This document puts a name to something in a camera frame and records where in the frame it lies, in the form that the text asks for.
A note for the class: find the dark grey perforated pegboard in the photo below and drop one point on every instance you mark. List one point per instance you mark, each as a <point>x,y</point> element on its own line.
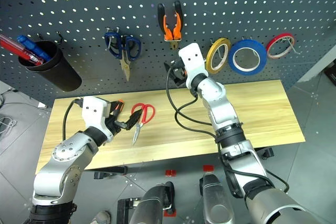
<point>78,11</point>

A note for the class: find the red floor marker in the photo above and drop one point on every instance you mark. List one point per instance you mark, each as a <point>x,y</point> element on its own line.
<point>170,172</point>
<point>208,168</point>

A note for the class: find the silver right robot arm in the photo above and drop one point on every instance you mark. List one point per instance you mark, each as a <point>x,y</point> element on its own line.
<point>223,108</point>

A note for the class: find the dark grey rounded shape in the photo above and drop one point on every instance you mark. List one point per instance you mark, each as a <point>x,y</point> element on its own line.
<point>215,197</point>
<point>149,203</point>

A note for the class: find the grey shoe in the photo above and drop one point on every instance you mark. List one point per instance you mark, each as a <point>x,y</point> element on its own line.
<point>101,217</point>

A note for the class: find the red tape roll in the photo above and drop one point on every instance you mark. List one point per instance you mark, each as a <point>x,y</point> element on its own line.
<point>278,36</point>

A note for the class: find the black table clamp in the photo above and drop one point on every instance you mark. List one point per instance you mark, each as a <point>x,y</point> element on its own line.
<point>265,153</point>

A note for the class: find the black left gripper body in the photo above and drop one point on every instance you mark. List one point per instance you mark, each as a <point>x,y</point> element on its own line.
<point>112,125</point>

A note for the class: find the orange and black pliers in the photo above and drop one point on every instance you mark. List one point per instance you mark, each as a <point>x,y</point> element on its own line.
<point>168,33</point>

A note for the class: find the black floor stand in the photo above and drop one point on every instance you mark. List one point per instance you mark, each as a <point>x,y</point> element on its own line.
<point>124,211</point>

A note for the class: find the yellow tape roll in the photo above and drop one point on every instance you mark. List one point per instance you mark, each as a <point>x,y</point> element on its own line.
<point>212,68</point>

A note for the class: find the metal pegboard hook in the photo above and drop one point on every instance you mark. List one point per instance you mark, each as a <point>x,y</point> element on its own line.
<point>111,35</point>
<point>292,45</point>

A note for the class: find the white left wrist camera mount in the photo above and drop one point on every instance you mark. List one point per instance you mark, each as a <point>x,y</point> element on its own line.
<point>93,113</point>

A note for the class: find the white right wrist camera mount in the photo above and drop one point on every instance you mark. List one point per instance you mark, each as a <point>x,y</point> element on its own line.
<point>193,61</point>

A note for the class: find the black cylindrical holder cup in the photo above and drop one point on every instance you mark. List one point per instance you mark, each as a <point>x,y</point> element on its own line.
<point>60,72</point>

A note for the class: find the blue tape roll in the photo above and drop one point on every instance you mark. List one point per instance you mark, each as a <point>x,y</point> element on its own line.
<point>248,43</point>

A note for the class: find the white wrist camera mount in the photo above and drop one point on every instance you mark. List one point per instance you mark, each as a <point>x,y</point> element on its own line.
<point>193,61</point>
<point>93,113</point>

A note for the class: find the dark box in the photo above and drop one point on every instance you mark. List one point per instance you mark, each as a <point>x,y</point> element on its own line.
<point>331,73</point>

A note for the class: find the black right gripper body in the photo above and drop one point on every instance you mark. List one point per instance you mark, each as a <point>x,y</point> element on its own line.
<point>180,69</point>

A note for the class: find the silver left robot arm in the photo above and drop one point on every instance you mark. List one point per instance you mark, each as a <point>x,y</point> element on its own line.
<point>63,153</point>

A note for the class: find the blue utility knife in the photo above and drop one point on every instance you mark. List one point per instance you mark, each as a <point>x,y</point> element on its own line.
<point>34,47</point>

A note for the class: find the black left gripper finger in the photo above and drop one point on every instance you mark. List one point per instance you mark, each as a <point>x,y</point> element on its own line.
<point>119,106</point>
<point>132,120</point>

